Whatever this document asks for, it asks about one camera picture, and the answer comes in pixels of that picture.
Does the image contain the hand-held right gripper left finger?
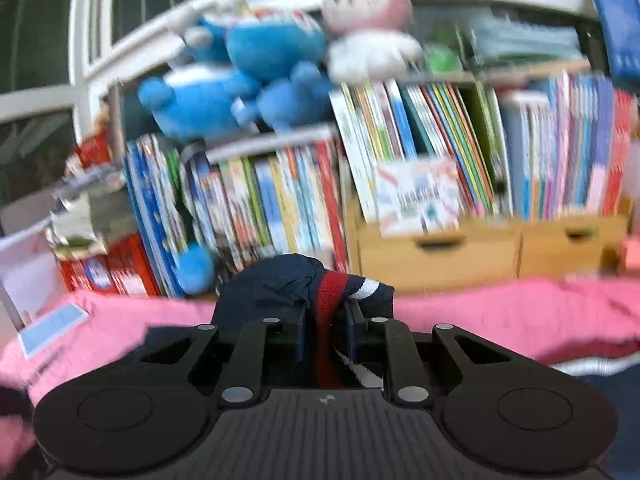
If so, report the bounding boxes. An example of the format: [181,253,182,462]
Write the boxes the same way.
[125,305,307,407]

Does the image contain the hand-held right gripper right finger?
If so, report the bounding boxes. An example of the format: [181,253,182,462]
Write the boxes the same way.
[346,302,538,407]

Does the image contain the navy and white jacket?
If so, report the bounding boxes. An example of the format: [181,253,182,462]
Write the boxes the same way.
[210,254,640,480]

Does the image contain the blue plush ball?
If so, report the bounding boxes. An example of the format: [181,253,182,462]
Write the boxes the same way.
[177,245,216,295]

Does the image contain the row of tall children's books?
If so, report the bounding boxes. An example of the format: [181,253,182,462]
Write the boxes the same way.
[122,132,351,298]

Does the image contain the wooden drawer organizer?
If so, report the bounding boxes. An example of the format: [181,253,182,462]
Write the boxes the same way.
[347,200,631,293]

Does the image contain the pink bunny print blanket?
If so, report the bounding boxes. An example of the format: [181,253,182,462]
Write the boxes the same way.
[0,275,640,461]

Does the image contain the colourful printed white box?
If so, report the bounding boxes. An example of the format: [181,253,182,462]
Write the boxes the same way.
[375,157,461,233]

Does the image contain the large red plastic crate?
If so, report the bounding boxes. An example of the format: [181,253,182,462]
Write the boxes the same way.
[60,232,161,297]

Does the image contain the row of thin colourful books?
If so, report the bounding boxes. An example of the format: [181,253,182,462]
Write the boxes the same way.
[330,80,501,223]

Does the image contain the stack of magazines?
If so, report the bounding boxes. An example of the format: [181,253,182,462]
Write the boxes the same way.
[47,165,133,261]

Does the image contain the light blue notebook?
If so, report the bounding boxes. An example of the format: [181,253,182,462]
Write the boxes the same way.
[17,302,88,358]

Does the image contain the blue white-bellied plush toy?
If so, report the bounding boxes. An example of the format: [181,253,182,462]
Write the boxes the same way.
[137,67,261,143]

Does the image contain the small red basket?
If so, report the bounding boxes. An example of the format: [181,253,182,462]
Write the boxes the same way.
[75,132,113,168]

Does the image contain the white paper sheet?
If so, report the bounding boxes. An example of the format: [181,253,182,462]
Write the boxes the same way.
[0,230,68,333]

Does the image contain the row of pastel books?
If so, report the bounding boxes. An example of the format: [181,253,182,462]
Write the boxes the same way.
[500,72,638,221]

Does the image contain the blue cat plush toy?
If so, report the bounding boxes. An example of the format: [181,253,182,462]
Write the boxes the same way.
[225,10,333,131]

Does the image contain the pink bunny plush toy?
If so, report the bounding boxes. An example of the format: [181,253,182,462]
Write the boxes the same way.
[320,0,426,83]

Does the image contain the stack of pale blue folders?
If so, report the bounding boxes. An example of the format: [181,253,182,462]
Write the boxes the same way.
[467,12,583,68]

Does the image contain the white framed window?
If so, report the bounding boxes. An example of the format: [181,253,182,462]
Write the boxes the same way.
[0,0,251,211]

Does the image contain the blue carton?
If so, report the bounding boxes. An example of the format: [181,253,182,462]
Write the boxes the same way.
[585,0,640,81]

